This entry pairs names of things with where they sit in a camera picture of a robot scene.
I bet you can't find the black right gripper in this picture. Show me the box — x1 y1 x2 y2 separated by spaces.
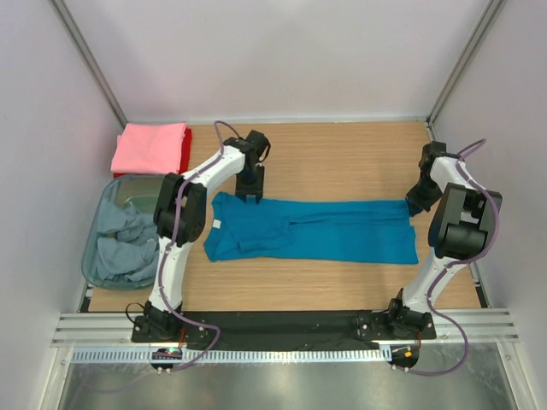
405 174 443 218

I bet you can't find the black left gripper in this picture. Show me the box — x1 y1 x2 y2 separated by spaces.
237 165 265 203

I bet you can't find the blue t shirt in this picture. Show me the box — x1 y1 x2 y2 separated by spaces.
204 192 418 265

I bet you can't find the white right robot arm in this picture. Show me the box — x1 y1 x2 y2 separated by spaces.
385 139 503 338

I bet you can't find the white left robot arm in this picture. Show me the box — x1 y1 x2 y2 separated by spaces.
133 130 271 342

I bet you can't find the red folded t shirt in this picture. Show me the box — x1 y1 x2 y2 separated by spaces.
112 126 193 179

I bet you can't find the pink folded t shirt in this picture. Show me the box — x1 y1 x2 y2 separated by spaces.
110 122 188 176

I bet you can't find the grey t shirt in basket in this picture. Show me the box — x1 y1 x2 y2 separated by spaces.
97 200 159 287

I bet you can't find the teal mesh laundry basket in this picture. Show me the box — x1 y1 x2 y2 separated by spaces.
81 174 163 290

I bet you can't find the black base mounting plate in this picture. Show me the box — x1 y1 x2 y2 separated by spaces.
131 310 437 352

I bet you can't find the white slotted cable duct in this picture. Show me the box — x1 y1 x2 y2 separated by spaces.
72 346 391 366

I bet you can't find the right aluminium corner post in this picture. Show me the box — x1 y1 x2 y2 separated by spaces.
426 0 507 129

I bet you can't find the aluminium corner post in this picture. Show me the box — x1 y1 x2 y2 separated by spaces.
49 0 127 127
426 0 507 129

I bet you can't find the aluminium frame rail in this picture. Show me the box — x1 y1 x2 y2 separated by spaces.
52 308 519 346

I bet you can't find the left aluminium corner post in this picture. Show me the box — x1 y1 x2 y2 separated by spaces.
49 0 127 127

